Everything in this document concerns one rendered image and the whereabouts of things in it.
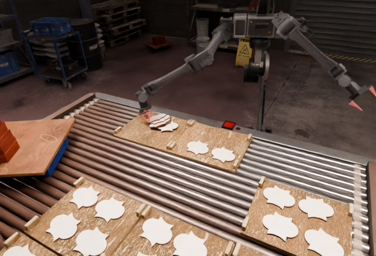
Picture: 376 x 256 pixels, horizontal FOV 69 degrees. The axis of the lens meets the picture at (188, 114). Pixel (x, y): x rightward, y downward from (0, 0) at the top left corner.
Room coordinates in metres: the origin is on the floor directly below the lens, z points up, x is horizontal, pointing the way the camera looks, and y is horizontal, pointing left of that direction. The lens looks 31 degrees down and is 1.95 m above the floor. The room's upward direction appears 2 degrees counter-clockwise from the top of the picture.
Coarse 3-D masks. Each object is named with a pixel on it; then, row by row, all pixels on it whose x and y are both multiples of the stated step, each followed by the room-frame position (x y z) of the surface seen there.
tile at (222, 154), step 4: (216, 148) 1.25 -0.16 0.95; (220, 148) 1.25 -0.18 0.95; (224, 148) 1.25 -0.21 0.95; (212, 152) 1.22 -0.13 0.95; (216, 152) 1.22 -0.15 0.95; (220, 152) 1.22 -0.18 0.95; (224, 152) 1.21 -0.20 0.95; (228, 152) 1.21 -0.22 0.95; (232, 152) 1.22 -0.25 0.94; (216, 156) 1.18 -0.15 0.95; (220, 156) 1.18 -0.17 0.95; (224, 156) 1.18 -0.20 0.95; (228, 156) 1.18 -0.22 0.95; (232, 156) 1.18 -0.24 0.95; (220, 160) 1.15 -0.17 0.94; (224, 160) 1.15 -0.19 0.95; (228, 160) 1.15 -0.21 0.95; (232, 160) 1.15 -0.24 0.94
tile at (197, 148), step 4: (188, 144) 1.31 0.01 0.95; (192, 144) 1.30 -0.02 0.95; (196, 144) 1.30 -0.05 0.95; (200, 144) 1.30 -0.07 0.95; (204, 144) 1.30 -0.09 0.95; (188, 148) 1.27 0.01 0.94; (192, 148) 1.26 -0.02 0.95; (196, 148) 1.26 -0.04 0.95; (200, 148) 1.26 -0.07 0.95; (204, 148) 1.26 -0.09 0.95; (208, 148) 1.26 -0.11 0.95; (192, 152) 1.23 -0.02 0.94; (196, 152) 1.22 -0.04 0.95; (200, 152) 1.22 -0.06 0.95; (204, 152) 1.22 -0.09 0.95
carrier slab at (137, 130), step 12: (132, 120) 1.61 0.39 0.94; (144, 120) 1.61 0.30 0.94; (180, 120) 1.59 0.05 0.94; (120, 132) 1.47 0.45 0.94; (132, 132) 1.47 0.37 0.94; (144, 132) 1.46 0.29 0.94; (156, 132) 1.46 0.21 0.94; (168, 132) 1.45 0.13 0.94; (180, 132) 1.45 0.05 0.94; (144, 144) 1.34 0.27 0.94; (156, 144) 1.33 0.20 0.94
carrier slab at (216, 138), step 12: (192, 132) 1.44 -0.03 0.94; (204, 132) 1.44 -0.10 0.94; (216, 132) 1.43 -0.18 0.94; (228, 132) 1.43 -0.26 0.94; (180, 144) 1.32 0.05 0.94; (216, 144) 1.31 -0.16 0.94; (228, 144) 1.30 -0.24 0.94; (240, 144) 1.30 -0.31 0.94; (180, 156) 1.22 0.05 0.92; (192, 156) 1.20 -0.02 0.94; (204, 156) 1.20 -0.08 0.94; (240, 156) 1.19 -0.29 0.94; (228, 168) 1.09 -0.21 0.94
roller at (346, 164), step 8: (104, 104) 1.93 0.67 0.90; (112, 104) 1.90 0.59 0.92; (136, 112) 1.78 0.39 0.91; (256, 144) 1.33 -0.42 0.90; (264, 144) 1.32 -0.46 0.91; (272, 144) 1.31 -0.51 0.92; (288, 152) 1.24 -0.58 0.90; (296, 152) 1.23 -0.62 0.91; (304, 152) 1.22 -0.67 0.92; (320, 160) 1.16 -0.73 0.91; (328, 160) 1.15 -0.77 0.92; (336, 160) 1.14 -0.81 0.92; (352, 168) 1.09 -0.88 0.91; (360, 168) 1.08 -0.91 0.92
